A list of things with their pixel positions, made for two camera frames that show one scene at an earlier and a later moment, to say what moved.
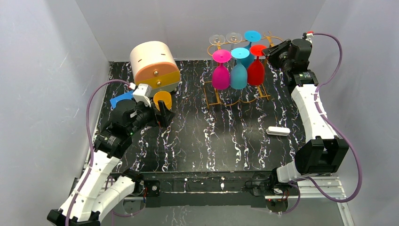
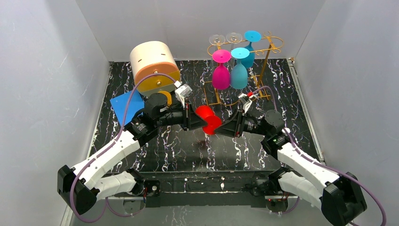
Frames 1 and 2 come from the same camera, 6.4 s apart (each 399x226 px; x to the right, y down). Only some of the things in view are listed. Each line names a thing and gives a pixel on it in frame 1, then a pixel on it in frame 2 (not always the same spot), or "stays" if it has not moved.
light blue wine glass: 238,76 stays
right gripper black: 277,53 → 237,124
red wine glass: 256,69 → 213,122
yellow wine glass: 164,96 stays
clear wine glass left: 217,40 stays
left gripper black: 155,115 → 187,116
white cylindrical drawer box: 154,64 stays
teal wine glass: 250,36 stays
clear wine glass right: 234,38 stays
